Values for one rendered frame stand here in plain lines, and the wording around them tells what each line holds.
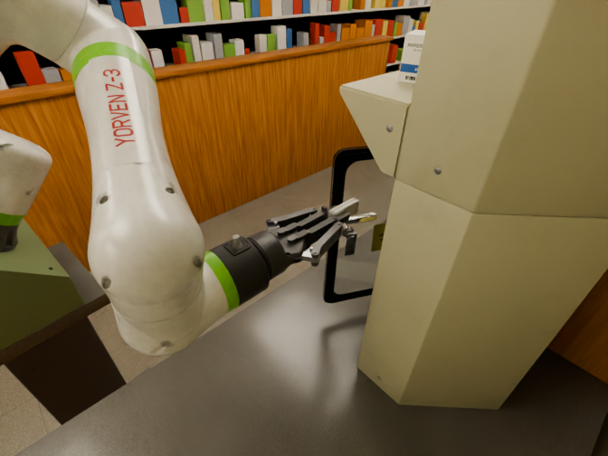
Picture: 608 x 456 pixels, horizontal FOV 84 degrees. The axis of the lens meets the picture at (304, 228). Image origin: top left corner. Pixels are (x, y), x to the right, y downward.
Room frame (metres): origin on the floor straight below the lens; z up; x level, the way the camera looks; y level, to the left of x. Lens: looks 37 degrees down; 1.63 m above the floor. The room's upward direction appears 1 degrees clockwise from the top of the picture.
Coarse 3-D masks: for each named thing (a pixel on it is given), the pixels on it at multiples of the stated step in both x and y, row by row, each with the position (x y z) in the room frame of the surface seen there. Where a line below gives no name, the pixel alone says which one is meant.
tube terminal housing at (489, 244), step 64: (448, 0) 0.39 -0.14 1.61; (512, 0) 0.35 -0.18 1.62; (576, 0) 0.33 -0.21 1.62; (448, 64) 0.38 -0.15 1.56; (512, 64) 0.34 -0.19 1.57; (576, 64) 0.33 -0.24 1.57; (448, 128) 0.37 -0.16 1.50; (512, 128) 0.33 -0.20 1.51; (576, 128) 0.33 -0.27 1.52; (448, 192) 0.35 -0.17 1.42; (512, 192) 0.33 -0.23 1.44; (576, 192) 0.32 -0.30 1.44; (384, 256) 0.40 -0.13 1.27; (448, 256) 0.33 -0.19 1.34; (512, 256) 0.33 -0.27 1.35; (576, 256) 0.32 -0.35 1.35; (384, 320) 0.38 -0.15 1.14; (448, 320) 0.33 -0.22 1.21; (512, 320) 0.32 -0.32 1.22; (384, 384) 0.36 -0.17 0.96; (448, 384) 0.33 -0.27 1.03; (512, 384) 0.32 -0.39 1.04
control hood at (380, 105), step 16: (368, 80) 0.52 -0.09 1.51; (384, 80) 0.52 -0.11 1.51; (352, 96) 0.47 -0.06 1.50; (368, 96) 0.45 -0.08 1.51; (384, 96) 0.44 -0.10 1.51; (400, 96) 0.44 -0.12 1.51; (352, 112) 0.47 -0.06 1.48; (368, 112) 0.45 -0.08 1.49; (384, 112) 0.43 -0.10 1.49; (400, 112) 0.42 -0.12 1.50; (368, 128) 0.45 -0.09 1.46; (384, 128) 0.43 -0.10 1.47; (400, 128) 0.41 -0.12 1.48; (368, 144) 0.45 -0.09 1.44; (384, 144) 0.43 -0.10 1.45; (400, 144) 0.41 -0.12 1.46; (384, 160) 0.42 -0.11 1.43
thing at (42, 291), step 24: (24, 240) 0.67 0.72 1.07; (0, 264) 0.52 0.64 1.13; (24, 264) 0.55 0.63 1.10; (48, 264) 0.59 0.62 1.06; (0, 288) 0.48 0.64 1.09; (24, 288) 0.51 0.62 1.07; (48, 288) 0.53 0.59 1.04; (72, 288) 0.56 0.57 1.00; (0, 312) 0.46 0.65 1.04; (24, 312) 0.49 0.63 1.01; (48, 312) 0.51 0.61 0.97; (0, 336) 0.44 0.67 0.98; (24, 336) 0.47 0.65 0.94
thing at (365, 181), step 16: (368, 160) 0.56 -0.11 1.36; (352, 176) 0.55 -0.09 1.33; (368, 176) 0.56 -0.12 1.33; (384, 176) 0.57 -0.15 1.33; (352, 192) 0.55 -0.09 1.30; (368, 192) 0.56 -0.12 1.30; (384, 192) 0.57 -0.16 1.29; (368, 208) 0.56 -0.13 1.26; (384, 208) 0.57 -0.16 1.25; (352, 224) 0.55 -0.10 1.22; (368, 224) 0.56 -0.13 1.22; (384, 224) 0.57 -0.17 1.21; (368, 240) 0.57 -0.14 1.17; (352, 256) 0.56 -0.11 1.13; (368, 256) 0.57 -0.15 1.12; (336, 272) 0.55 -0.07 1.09; (352, 272) 0.56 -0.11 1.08; (368, 272) 0.57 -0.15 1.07; (336, 288) 0.55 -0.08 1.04; (352, 288) 0.56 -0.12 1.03; (368, 288) 0.57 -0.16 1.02
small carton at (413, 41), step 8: (416, 32) 0.53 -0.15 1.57; (424, 32) 0.54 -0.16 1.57; (408, 40) 0.51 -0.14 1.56; (416, 40) 0.51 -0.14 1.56; (408, 48) 0.51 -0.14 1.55; (416, 48) 0.51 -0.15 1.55; (408, 56) 0.51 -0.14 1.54; (416, 56) 0.51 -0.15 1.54; (408, 64) 0.51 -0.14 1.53; (416, 64) 0.51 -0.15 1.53; (400, 72) 0.51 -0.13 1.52; (408, 72) 0.51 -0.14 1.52; (416, 72) 0.50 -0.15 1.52; (400, 80) 0.51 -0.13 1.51; (408, 80) 0.51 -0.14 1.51
